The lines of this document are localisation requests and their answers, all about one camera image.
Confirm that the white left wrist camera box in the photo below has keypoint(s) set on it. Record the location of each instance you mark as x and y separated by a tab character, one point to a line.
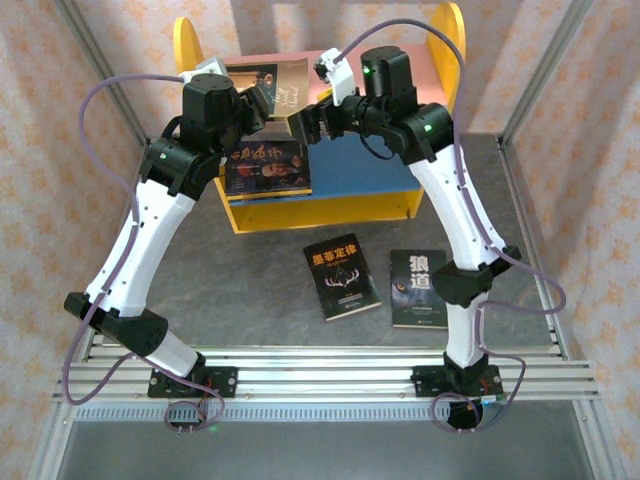
210	66

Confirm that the dark blue orange calligraphy book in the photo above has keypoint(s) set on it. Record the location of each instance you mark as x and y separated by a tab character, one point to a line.
270	170

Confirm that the dark wolf face book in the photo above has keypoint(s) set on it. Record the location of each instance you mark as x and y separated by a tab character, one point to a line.
415	300

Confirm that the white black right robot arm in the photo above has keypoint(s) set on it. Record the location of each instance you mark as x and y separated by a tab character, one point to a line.
450	210

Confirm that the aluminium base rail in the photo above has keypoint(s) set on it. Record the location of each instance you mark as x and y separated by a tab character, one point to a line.
325	375

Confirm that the aluminium lower frame bar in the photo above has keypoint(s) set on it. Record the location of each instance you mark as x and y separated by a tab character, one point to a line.
602	445
47	445

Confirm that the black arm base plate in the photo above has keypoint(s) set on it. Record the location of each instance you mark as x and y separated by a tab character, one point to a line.
220	382
425	382

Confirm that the small green circuit board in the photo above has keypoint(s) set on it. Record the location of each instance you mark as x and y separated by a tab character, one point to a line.
492	400

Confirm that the yellow bookshelf pink blue shelves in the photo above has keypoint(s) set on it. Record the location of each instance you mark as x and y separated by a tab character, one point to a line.
350	170

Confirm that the black book orange title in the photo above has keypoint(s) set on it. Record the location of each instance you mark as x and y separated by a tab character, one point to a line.
342	280

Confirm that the aluminium frame post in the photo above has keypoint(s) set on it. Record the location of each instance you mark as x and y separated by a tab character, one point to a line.
99	65
548	65

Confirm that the aluminium table edge rail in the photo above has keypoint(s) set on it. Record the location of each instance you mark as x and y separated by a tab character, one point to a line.
522	210

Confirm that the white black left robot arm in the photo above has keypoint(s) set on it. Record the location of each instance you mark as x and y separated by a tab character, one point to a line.
145	240

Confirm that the black book with scroll picture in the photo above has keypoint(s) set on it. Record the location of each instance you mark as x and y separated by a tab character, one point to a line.
285	80

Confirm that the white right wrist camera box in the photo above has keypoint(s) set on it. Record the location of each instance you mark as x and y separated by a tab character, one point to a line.
340	75

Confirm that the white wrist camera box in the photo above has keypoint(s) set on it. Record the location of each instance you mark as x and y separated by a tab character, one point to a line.
340	75
210	66

